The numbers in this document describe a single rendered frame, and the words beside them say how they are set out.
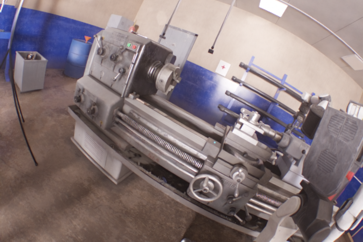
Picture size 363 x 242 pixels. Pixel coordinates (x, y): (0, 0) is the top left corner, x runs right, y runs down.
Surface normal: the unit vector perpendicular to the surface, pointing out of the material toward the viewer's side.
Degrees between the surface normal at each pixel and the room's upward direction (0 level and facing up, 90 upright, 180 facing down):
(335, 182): 102
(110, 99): 32
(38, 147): 0
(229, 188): 90
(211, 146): 90
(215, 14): 90
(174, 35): 90
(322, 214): 39
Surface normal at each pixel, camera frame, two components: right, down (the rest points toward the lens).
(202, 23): -0.33, 0.13
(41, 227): 0.40, -0.88
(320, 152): -0.96, -0.12
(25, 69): 0.88, 0.45
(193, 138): 0.13, -0.63
